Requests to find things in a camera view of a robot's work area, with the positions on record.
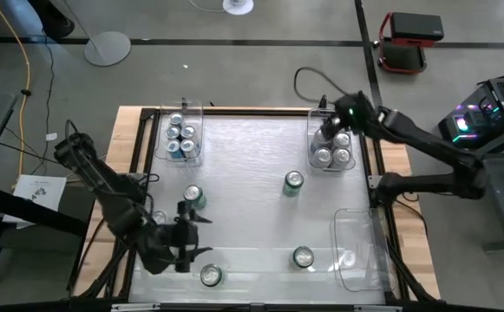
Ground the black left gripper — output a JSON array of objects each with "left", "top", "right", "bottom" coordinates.
[{"left": 161, "top": 200, "right": 214, "bottom": 274}]

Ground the red and black step stool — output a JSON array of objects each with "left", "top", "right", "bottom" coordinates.
[{"left": 372, "top": 11, "right": 446, "bottom": 75}]

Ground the yellow cable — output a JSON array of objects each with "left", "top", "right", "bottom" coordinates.
[{"left": 0, "top": 0, "right": 33, "bottom": 177}]

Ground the black aluminium table frame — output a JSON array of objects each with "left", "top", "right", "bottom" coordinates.
[{"left": 67, "top": 106, "right": 442, "bottom": 304}]

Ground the clear plastic bin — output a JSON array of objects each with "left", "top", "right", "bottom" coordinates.
[
  {"left": 154, "top": 99, "right": 205, "bottom": 168},
  {"left": 302, "top": 107, "right": 357, "bottom": 171},
  {"left": 329, "top": 207, "right": 398, "bottom": 294}
]

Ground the white round fan base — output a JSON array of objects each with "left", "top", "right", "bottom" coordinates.
[{"left": 222, "top": 0, "right": 255, "bottom": 16}]

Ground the black metal stand frame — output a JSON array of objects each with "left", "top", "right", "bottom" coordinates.
[{"left": 0, "top": 180, "right": 90, "bottom": 287}]

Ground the thin black floor cable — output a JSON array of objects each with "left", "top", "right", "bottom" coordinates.
[{"left": 38, "top": 28, "right": 57, "bottom": 174}]

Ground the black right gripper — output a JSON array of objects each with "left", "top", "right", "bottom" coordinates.
[{"left": 319, "top": 89, "right": 381, "bottom": 141}]

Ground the white printed paper sheet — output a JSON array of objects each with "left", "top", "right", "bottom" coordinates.
[{"left": 2, "top": 173, "right": 69, "bottom": 230}]

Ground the green Sprite can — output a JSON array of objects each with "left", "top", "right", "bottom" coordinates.
[
  {"left": 282, "top": 170, "right": 305, "bottom": 198},
  {"left": 199, "top": 263, "right": 226, "bottom": 289},
  {"left": 292, "top": 245, "right": 317, "bottom": 269},
  {"left": 183, "top": 184, "right": 208, "bottom": 211}
]

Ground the gray round floor stand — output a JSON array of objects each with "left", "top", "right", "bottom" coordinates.
[{"left": 60, "top": 0, "right": 132, "bottom": 68}]

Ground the black bar with silver brackets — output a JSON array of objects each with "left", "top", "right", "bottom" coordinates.
[{"left": 0, "top": 296, "right": 504, "bottom": 312}]

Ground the thin white floor cable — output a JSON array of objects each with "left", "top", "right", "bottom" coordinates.
[{"left": 187, "top": 0, "right": 226, "bottom": 14}]

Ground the white glossy table sheet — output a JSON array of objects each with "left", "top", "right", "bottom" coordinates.
[{"left": 128, "top": 113, "right": 387, "bottom": 304}]

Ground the person's leg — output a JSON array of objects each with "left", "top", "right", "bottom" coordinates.
[{"left": 0, "top": 0, "right": 75, "bottom": 39}]

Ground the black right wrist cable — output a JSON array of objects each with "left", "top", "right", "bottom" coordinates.
[{"left": 293, "top": 66, "right": 348, "bottom": 105}]

